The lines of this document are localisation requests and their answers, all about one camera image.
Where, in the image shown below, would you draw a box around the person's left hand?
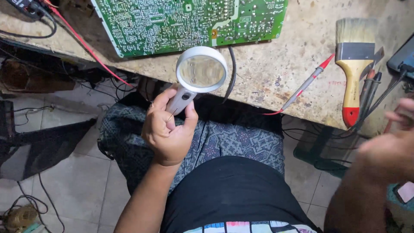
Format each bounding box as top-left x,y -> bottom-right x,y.
141,87 -> 199,167

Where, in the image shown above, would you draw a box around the person's right hand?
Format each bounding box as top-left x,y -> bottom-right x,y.
355,98 -> 414,186

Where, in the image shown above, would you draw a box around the white grey magnifying glass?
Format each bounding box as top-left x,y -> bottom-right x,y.
165,46 -> 228,116

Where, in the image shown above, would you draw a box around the black pen-shaped probe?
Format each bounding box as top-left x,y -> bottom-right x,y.
361,72 -> 383,128
356,69 -> 376,130

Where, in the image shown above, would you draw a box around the dark phone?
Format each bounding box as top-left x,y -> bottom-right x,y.
387,34 -> 414,80

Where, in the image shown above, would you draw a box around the metal tweezers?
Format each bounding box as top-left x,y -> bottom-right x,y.
359,47 -> 385,81

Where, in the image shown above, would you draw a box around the small device with pink screen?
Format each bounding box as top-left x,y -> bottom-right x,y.
393,181 -> 414,205

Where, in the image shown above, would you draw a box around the grey test probe red tip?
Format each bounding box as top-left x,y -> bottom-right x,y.
281,53 -> 336,112

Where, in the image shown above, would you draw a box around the patterned blue grey sarong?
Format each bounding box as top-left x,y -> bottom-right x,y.
98,93 -> 285,195

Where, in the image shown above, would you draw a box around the black shirt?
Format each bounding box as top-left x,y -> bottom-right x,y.
160,156 -> 319,233

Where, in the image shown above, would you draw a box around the colourful printed shirt hem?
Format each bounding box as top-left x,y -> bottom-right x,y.
184,221 -> 318,233

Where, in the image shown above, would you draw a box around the green printed circuit board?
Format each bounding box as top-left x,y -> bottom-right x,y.
91,0 -> 289,59

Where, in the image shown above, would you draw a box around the black mesh cloth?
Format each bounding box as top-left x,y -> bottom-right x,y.
0,100 -> 98,181

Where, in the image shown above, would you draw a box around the brown box under table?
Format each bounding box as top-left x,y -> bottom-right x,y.
0,60 -> 77,94

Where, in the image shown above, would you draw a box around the black multimeter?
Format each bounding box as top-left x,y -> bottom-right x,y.
6,0 -> 49,19

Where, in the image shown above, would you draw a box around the small brass-coloured motor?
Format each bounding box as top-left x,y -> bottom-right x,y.
3,205 -> 39,232

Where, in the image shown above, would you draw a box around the thin black charging cable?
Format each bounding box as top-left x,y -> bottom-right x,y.
351,64 -> 409,131

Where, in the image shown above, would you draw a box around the wooden handled paintbrush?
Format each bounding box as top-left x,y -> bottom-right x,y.
335,18 -> 378,128

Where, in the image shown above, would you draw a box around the thick black curved cable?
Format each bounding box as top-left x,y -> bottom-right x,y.
222,46 -> 237,104

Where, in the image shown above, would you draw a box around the red test lead wire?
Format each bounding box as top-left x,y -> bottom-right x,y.
42,0 -> 135,88

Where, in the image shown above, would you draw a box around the black multimeter cable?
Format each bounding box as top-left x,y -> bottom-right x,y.
0,12 -> 58,39

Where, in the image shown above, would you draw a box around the tangle of black floor cables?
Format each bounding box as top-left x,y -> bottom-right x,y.
0,173 -> 65,233

